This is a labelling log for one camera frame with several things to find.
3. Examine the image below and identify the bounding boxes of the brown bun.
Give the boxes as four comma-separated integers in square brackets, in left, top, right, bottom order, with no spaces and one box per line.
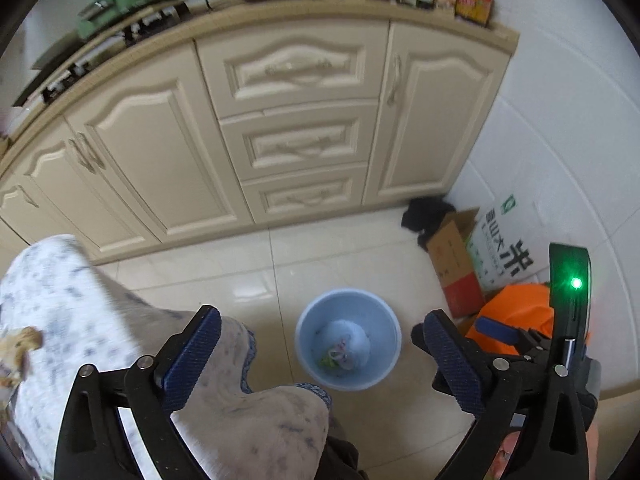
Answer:
[1,326,43,389]

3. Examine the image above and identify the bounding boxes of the light blue trash bin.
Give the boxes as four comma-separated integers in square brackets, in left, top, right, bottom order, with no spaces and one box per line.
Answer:
[294,288,402,391]

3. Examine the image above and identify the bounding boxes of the lower kitchen cabinets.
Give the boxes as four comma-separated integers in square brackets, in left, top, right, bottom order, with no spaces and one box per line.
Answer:
[1,0,518,264]

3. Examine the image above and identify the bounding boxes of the person's right hand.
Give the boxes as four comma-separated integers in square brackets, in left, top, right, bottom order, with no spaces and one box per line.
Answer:
[491,418,601,480]

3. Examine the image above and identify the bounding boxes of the orange plastic bag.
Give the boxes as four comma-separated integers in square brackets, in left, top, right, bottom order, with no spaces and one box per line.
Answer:
[478,284,554,337]

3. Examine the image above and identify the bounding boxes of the cardboard box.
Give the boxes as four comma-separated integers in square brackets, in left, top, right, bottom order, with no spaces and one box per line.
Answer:
[425,208,485,318]

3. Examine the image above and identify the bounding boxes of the white rice bag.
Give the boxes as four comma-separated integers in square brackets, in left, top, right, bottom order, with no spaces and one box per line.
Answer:
[466,193,548,292]

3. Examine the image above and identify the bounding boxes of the round table with floral cloth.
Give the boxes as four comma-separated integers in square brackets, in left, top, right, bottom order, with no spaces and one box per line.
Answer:
[1,235,330,479]

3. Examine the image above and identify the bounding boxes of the black cloth on floor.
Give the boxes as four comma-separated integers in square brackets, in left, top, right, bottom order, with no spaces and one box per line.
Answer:
[401,196,456,250]

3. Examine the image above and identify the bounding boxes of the black gas stove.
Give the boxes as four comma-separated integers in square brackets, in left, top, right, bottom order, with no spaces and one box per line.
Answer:
[13,0,192,107]

